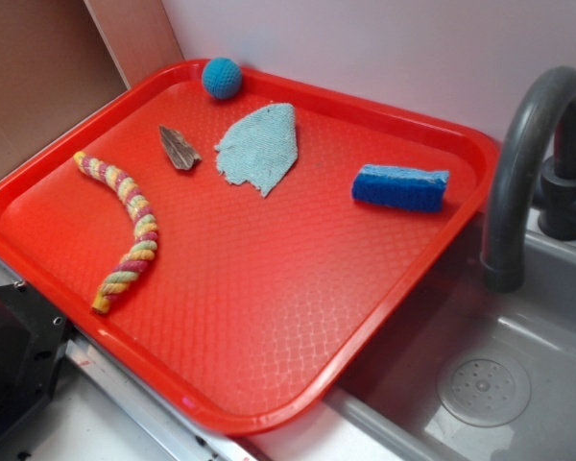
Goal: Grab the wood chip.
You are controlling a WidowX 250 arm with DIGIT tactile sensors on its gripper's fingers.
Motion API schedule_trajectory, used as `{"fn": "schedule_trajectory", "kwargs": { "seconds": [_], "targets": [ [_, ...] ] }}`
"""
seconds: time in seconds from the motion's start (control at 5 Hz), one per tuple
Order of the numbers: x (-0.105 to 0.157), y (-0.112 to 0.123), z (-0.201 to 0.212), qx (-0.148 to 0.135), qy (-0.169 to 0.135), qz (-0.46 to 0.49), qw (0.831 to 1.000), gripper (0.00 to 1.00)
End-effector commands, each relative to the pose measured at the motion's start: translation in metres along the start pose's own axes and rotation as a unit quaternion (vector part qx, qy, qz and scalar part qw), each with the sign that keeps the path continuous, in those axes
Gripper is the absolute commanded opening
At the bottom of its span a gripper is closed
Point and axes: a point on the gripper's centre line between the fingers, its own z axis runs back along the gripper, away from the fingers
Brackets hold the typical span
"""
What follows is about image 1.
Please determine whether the grey faucet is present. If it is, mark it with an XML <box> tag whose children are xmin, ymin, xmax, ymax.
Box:
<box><xmin>480</xmin><ymin>66</ymin><xmax>576</xmax><ymax>293</ymax></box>

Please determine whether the sink drain strainer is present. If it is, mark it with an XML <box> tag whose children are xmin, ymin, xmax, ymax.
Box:
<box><xmin>437</xmin><ymin>349</ymin><xmax>531</xmax><ymax>427</ymax></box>

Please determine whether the light blue cloth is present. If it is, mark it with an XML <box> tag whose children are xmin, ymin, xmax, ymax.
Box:
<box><xmin>215</xmin><ymin>103</ymin><xmax>299</xmax><ymax>198</ymax></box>

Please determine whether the grey sink basin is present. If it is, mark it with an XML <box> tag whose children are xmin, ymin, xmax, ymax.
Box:
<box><xmin>326</xmin><ymin>220</ymin><xmax>576</xmax><ymax>460</ymax></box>

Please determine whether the pink yellow twisted rope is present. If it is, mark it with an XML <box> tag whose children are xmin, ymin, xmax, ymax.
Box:
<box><xmin>73</xmin><ymin>151</ymin><xmax>160</xmax><ymax>316</ymax></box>

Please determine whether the blue knitted ball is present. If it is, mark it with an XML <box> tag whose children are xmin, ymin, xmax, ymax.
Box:
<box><xmin>202</xmin><ymin>58</ymin><xmax>243</xmax><ymax>100</ymax></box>

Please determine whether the brown cardboard box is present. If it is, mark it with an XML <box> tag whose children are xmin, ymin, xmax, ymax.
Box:
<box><xmin>0</xmin><ymin>1</ymin><xmax>182</xmax><ymax>180</ymax></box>

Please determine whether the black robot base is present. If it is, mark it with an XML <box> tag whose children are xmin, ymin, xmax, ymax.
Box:
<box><xmin>0</xmin><ymin>281</ymin><xmax>71</xmax><ymax>446</ymax></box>

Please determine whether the blue sponge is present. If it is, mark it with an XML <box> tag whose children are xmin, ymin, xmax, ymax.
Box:
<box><xmin>351</xmin><ymin>164</ymin><xmax>450</xmax><ymax>212</ymax></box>

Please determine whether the red plastic tray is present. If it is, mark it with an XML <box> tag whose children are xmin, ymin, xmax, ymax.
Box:
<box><xmin>0</xmin><ymin>61</ymin><xmax>498</xmax><ymax>435</ymax></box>

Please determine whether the brown wood chip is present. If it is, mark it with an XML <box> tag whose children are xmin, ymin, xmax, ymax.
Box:
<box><xmin>159</xmin><ymin>125</ymin><xmax>202</xmax><ymax>171</ymax></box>

